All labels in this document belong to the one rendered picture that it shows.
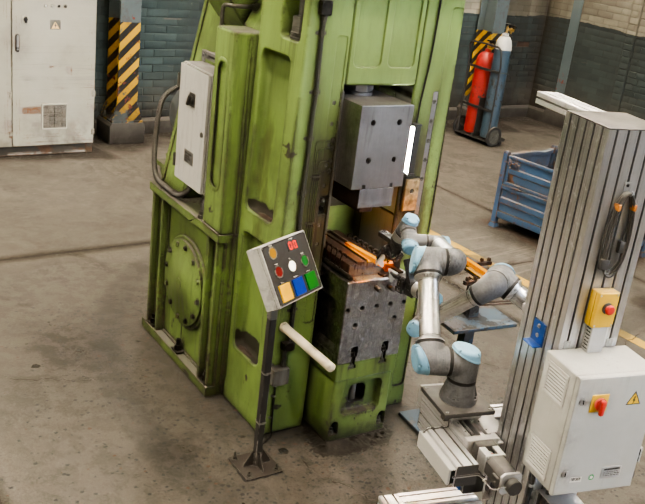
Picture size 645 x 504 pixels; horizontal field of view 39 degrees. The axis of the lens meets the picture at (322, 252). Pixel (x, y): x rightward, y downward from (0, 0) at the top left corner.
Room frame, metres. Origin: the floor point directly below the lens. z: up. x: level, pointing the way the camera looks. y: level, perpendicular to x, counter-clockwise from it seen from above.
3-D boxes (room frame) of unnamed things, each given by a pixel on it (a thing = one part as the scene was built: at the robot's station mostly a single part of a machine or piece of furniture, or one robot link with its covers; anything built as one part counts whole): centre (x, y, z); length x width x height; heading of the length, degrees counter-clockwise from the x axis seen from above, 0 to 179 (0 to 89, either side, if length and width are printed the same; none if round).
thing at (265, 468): (3.76, 0.19, 0.05); 0.22 x 0.22 x 0.09; 34
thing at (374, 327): (4.36, -0.14, 0.69); 0.56 x 0.38 x 0.45; 34
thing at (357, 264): (4.32, -0.10, 0.96); 0.42 x 0.20 x 0.09; 34
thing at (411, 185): (4.43, -0.41, 1.27); 0.09 x 0.02 x 0.17; 124
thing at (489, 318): (4.34, -0.81, 0.68); 0.40 x 0.30 x 0.02; 119
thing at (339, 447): (4.11, -0.25, 0.01); 0.58 x 0.39 x 0.01; 124
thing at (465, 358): (3.21, -0.61, 0.98); 0.13 x 0.12 x 0.14; 98
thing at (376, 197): (4.32, -0.10, 1.32); 0.42 x 0.20 x 0.10; 34
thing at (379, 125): (4.34, -0.14, 1.56); 0.42 x 0.39 x 0.40; 34
